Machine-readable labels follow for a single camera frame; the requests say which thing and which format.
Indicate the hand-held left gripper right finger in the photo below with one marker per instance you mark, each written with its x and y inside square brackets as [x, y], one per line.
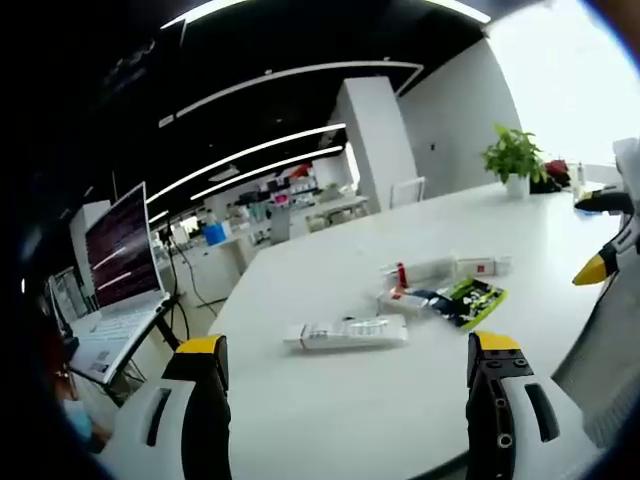
[492, 425]

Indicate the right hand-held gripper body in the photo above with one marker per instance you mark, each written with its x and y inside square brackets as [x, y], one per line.
[629, 162]

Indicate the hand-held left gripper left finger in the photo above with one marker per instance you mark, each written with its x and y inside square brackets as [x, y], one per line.
[200, 430]

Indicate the green skincare packet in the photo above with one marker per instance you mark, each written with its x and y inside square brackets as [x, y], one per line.
[475, 302]

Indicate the white skincare box red label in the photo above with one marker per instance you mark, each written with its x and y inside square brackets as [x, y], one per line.
[482, 266]

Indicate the dark blue skincare tube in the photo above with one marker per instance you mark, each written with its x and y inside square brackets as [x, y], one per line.
[432, 300]

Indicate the white and red skincare box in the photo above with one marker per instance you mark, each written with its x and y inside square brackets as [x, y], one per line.
[402, 302]

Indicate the long white skincare box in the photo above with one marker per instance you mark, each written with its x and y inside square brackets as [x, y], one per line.
[345, 334]

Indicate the red skincare tube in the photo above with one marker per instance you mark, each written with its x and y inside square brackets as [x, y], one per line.
[402, 275]

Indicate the small white bottle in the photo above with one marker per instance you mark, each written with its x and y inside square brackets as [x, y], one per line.
[580, 175]

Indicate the red and black bag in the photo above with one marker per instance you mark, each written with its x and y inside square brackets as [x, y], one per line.
[550, 175]

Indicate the green plant in white pot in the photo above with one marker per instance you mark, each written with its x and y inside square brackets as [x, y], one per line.
[515, 157]

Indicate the black laptop stand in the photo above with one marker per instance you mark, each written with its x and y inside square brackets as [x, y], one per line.
[167, 332]

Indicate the white laptop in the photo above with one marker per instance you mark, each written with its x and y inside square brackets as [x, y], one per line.
[122, 250]

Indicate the blue box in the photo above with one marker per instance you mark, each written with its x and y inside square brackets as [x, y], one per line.
[216, 234]

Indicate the white chair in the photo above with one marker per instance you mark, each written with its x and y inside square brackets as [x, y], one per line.
[407, 192]

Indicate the background shelves with goods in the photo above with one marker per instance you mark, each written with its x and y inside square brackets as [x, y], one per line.
[300, 200]

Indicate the ceiling light strips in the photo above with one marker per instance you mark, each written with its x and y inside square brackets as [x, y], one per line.
[300, 145]

